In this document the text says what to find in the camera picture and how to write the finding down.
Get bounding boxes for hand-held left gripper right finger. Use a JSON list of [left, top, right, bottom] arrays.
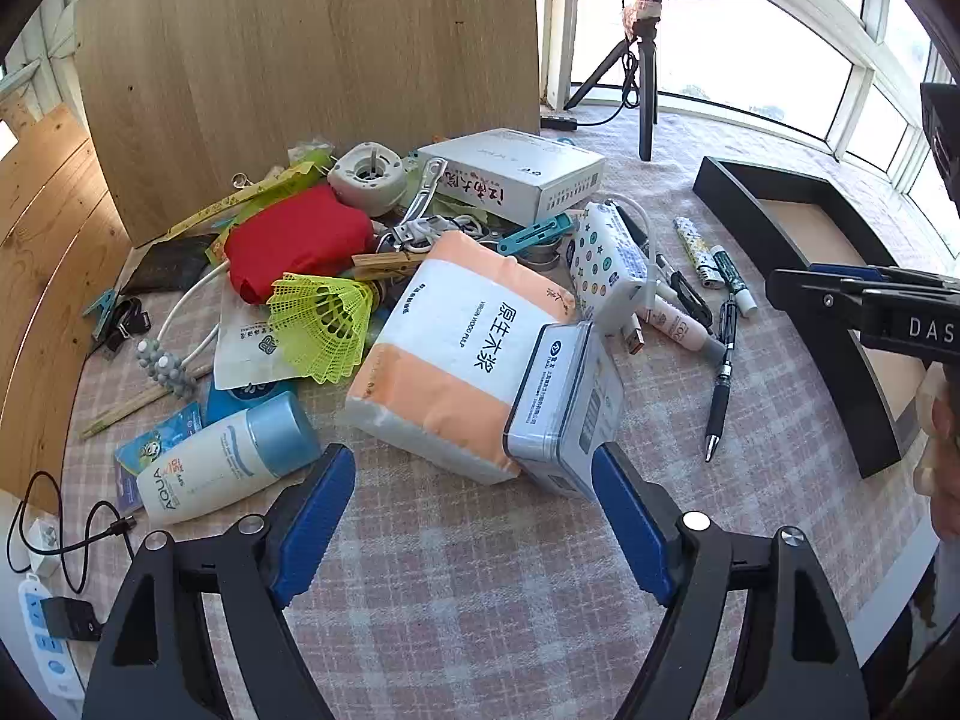
[[590, 442, 871, 720]]

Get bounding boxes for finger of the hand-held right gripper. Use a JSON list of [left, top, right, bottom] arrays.
[[765, 268, 867, 332], [808, 262, 960, 295]]

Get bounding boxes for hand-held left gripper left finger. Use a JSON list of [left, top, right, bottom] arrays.
[[81, 444, 357, 720]]

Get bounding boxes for white bottle blue cap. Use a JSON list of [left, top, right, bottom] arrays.
[[137, 392, 322, 527]]

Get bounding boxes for black rectangular tray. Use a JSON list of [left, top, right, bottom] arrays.
[[694, 156, 927, 479]]

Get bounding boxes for grey metal tin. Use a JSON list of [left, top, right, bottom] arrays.
[[502, 321, 625, 500]]

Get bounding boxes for dotted white tissue pack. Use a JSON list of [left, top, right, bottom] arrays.
[[571, 201, 650, 335]]

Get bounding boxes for orange white tissue pack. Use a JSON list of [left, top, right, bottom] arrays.
[[345, 231, 577, 485]]

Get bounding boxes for teal clothespin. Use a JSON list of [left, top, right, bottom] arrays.
[[81, 289, 119, 340], [495, 214, 575, 256]]

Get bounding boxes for red cloth pouch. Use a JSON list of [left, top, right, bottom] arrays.
[[223, 186, 374, 306]]

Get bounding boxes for white cardboard box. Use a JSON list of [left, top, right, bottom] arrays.
[[416, 131, 607, 227]]

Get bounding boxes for white round plastic gadget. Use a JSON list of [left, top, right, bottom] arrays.
[[328, 141, 408, 215]]

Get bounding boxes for silver metal tool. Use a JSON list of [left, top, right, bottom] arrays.
[[390, 157, 449, 245]]

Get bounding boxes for person's right hand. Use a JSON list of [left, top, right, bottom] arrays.
[[913, 364, 960, 500]]

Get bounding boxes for green marker white cap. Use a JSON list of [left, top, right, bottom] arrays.
[[711, 246, 760, 317]]

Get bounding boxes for patterned small tube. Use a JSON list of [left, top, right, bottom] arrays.
[[673, 216, 723, 288]]

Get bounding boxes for black ballpoint pen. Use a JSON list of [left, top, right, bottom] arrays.
[[703, 298, 742, 464]]

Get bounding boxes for pink cosmetic tube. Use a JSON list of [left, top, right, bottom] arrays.
[[641, 292, 727, 366]]

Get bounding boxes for plain blue packet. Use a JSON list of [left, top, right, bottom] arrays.
[[205, 381, 299, 426]]

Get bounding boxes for blue cartoon packet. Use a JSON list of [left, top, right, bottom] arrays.
[[115, 401, 205, 515]]

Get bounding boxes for black marker pen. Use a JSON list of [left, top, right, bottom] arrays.
[[615, 204, 676, 286]]

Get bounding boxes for white sachet blue logo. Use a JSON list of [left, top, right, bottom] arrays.
[[214, 298, 301, 391]]

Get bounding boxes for yellow-green plastic shuttlecock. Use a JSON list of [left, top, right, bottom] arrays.
[[268, 274, 376, 383]]

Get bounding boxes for wooden chopsticks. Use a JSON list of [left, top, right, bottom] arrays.
[[79, 364, 215, 440]]

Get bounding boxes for black power adapter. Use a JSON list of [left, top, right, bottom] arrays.
[[37, 598, 102, 644]]

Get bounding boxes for white charger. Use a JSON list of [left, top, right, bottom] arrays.
[[28, 516, 67, 578]]

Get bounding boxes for wooden clothespin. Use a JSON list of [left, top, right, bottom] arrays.
[[352, 250, 430, 282]]

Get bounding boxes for white power strip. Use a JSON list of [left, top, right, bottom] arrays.
[[19, 574, 85, 700]]

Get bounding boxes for black packet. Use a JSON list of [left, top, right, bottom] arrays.
[[120, 234, 220, 296]]

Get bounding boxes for long yellow sachet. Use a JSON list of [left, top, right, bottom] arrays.
[[169, 161, 320, 239]]

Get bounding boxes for wooden plank panel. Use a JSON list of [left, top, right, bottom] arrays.
[[0, 105, 134, 515]]

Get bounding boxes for light wooden board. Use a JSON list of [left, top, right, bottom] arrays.
[[75, 0, 541, 248]]

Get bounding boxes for white usb cable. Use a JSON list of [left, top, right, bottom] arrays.
[[600, 195, 665, 356]]

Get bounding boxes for thin black cable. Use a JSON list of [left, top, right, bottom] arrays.
[[7, 471, 137, 595]]

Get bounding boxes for grey flower bead string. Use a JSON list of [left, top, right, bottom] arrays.
[[137, 340, 197, 400]]

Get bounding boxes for long white cable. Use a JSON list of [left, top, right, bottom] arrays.
[[150, 261, 230, 383]]

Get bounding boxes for black usb cable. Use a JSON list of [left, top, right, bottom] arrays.
[[101, 298, 152, 361]]

